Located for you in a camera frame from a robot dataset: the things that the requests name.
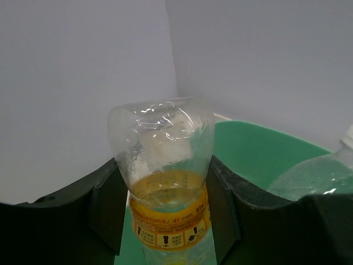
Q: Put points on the green plastic bin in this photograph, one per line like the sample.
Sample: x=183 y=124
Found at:
x=259 y=154

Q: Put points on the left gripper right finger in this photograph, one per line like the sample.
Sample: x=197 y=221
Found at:
x=253 y=226

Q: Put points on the clear bottle blue label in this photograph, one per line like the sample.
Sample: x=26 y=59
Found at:
x=328 y=174

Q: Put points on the clear bottle yellow cap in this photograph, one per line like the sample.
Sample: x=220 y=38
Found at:
x=163 y=150

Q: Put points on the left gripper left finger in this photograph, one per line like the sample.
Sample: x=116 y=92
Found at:
x=81 y=223

